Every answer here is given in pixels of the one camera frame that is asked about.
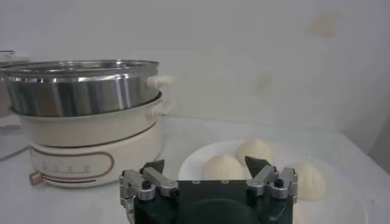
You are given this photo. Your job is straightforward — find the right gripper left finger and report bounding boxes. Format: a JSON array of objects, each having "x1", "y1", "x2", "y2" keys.
[{"x1": 118, "y1": 159, "x2": 180, "y2": 214}]

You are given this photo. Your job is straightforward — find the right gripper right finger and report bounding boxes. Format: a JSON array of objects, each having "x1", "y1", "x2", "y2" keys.
[{"x1": 244, "y1": 156, "x2": 299, "y2": 204}]

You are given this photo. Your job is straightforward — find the white steamed baozi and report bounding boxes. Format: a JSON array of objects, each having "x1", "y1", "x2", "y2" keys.
[
  {"x1": 291, "y1": 163, "x2": 327, "y2": 201},
  {"x1": 236, "y1": 138, "x2": 274, "y2": 167},
  {"x1": 202, "y1": 154, "x2": 245, "y2": 180}
]

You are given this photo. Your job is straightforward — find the stainless steel steamer basket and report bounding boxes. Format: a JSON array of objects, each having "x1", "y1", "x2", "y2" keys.
[{"x1": 0, "y1": 60, "x2": 176, "y2": 118}]

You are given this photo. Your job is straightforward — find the white round plate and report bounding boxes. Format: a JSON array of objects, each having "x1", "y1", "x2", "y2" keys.
[{"x1": 178, "y1": 139, "x2": 366, "y2": 224}]

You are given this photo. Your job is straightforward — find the cream electric cooker pot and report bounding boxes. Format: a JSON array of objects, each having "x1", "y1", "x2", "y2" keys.
[{"x1": 18, "y1": 91, "x2": 176, "y2": 189}]

